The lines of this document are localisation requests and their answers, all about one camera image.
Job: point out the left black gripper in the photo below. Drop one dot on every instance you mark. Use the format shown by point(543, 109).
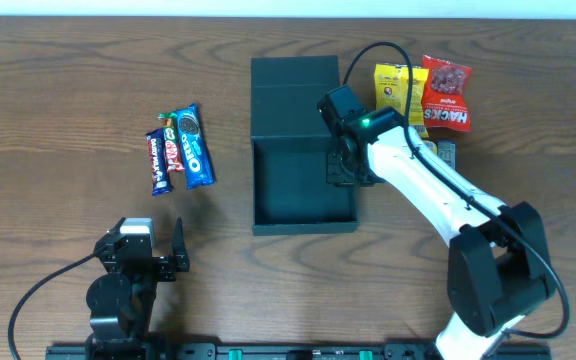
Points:
point(147, 263)

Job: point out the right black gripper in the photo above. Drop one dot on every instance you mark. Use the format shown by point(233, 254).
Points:
point(341, 170)

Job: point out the dark green box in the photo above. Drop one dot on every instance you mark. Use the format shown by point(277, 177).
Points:
point(290, 148)

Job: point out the yellow snack packet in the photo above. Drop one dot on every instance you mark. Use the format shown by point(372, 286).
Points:
point(391, 89)

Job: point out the blue Oreo cookie pack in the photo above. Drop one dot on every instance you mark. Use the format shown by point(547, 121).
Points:
point(195, 156)

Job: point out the red Hacks candy bag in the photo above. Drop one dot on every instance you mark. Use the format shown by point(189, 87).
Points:
point(443, 101)

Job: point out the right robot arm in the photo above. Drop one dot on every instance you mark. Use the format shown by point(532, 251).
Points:
point(499, 267)

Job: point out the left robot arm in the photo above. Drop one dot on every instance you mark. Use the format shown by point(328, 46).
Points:
point(121, 301)

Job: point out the yellow cylindrical container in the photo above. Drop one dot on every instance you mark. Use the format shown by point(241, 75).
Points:
point(431, 145)

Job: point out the blue Dairy Milk bar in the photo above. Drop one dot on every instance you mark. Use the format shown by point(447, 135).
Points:
point(160, 177)

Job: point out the red green KitKat bar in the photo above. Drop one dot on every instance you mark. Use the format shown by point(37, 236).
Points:
point(172, 153)

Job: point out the small dark blue box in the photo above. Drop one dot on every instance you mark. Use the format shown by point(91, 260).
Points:
point(447, 152)

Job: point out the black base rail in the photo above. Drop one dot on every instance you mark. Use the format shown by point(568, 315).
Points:
point(208, 351)

